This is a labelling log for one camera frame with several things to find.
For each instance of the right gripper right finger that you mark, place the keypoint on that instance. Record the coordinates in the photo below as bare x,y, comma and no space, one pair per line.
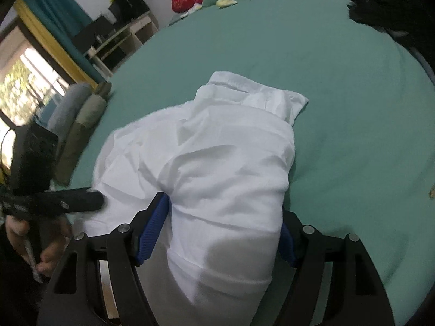
356,293

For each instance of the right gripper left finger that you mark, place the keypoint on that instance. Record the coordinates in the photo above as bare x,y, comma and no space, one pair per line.
96,281

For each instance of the white hooded jacket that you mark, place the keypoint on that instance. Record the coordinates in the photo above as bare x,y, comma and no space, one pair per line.
223,159

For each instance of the black clothes pile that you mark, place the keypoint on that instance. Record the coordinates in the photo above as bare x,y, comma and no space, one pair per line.
411,21

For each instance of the left hand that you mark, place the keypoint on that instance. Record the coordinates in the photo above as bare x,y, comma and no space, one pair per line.
58,231

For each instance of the grey folded sweater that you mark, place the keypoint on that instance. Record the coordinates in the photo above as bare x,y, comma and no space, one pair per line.
64,115

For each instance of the olive folded garment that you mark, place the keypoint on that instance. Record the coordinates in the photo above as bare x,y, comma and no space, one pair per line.
70,151

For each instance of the green bed sheet mattress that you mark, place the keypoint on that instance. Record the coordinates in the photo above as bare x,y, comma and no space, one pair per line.
364,142

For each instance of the white computer desk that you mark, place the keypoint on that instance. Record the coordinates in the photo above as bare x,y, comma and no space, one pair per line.
111,52

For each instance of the black monitor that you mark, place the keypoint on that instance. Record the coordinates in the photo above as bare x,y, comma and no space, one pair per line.
93,34

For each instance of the yellow curtain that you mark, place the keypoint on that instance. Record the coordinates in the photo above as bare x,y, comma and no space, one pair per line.
51,45

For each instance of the teal curtain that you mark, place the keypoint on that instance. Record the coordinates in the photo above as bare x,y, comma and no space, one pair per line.
64,19

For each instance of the black computer tower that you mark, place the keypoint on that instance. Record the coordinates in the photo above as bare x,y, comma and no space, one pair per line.
124,11

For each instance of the white paper on bed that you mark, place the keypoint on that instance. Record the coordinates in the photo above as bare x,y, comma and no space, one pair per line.
196,7

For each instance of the yellow small cloth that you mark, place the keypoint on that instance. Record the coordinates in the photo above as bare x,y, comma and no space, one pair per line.
225,3

